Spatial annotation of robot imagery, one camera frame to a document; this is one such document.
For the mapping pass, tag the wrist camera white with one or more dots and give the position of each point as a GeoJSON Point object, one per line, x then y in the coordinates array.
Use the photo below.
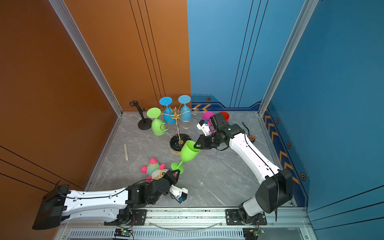
{"type": "Point", "coordinates": [178, 194]}
{"type": "Point", "coordinates": [204, 127]}

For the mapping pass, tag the right circuit board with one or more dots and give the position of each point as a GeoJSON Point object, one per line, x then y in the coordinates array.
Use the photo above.
{"type": "Point", "coordinates": [251, 233]}

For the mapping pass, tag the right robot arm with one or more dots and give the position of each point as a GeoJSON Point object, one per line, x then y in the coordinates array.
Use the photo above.
{"type": "Point", "coordinates": [276, 185]}

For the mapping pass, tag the right light blue wine glass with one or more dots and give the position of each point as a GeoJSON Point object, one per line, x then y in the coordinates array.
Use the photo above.
{"type": "Point", "coordinates": [186, 114]}

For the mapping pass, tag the plush toy with glasses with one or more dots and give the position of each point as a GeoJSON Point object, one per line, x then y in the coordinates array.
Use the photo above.
{"type": "Point", "coordinates": [154, 170]}

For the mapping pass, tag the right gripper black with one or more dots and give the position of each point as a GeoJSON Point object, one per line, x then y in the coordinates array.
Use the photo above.
{"type": "Point", "coordinates": [202, 139]}

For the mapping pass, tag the wooden ruler stick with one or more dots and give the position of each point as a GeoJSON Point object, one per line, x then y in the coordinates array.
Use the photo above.
{"type": "Point", "coordinates": [126, 152]}

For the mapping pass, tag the green wine glass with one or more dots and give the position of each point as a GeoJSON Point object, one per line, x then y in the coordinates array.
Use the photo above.
{"type": "Point", "coordinates": [158, 126]}
{"type": "Point", "coordinates": [188, 153]}

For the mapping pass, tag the pink wine glass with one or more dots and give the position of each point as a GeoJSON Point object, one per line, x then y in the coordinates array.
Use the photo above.
{"type": "Point", "coordinates": [206, 117]}

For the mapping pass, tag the circuit board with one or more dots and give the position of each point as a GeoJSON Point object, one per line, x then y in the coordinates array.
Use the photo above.
{"type": "Point", "coordinates": [251, 233]}
{"type": "Point", "coordinates": [123, 234]}

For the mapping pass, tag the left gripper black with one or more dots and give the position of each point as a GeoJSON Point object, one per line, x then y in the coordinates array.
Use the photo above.
{"type": "Point", "coordinates": [169, 175]}

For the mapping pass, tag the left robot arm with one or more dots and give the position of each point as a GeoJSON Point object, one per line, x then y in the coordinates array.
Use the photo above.
{"type": "Point", "coordinates": [120, 207]}

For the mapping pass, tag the left blue wine glass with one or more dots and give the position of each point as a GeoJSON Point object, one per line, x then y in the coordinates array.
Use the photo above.
{"type": "Point", "coordinates": [168, 117]}

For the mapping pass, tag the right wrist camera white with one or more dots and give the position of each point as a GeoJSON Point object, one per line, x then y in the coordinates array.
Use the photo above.
{"type": "Point", "coordinates": [204, 127]}

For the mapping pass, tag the black phone stand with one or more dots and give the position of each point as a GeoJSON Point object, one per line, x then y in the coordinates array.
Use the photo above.
{"type": "Point", "coordinates": [144, 123]}

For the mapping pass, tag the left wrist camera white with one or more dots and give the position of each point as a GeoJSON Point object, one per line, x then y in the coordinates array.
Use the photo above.
{"type": "Point", "coordinates": [178, 194]}

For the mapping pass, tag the red wine glass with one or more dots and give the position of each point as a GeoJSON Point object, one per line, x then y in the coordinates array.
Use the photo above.
{"type": "Point", "coordinates": [226, 116]}

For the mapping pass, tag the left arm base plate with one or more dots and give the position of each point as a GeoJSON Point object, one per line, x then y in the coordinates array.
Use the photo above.
{"type": "Point", "coordinates": [129, 217]}

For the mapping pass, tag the left circuit board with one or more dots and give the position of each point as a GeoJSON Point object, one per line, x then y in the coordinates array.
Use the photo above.
{"type": "Point", "coordinates": [123, 234]}

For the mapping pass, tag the gold wine glass rack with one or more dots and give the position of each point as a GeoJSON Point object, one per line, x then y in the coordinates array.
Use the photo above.
{"type": "Point", "coordinates": [179, 140]}

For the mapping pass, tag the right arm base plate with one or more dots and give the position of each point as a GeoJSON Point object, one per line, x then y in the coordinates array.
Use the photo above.
{"type": "Point", "coordinates": [238, 217]}

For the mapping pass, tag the aluminium front rail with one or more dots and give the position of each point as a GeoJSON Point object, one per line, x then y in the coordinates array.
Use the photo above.
{"type": "Point", "coordinates": [197, 223]}

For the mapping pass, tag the orange black tape measure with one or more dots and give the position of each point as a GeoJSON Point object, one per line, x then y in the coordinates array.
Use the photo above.
{"type": "Point", "coordinates": [250, 137]}

